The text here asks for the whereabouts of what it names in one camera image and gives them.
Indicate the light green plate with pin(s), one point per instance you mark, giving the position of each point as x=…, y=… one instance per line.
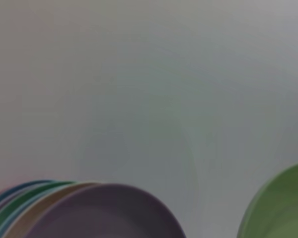
x=280, y=205

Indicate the lavender purple plate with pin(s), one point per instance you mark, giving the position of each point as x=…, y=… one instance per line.
x=106, y=213

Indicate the beige plate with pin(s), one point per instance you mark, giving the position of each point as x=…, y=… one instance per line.
x=52, y=200

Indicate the teal plate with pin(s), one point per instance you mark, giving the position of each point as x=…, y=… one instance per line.
x=22, y=185

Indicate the dark green plate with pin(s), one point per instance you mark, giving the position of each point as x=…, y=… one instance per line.
x=20, y=200

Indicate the light blue plate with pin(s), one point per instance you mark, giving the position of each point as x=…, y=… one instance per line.
x=24, y=207

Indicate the grey plate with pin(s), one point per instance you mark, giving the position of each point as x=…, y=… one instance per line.
x=3, y=201

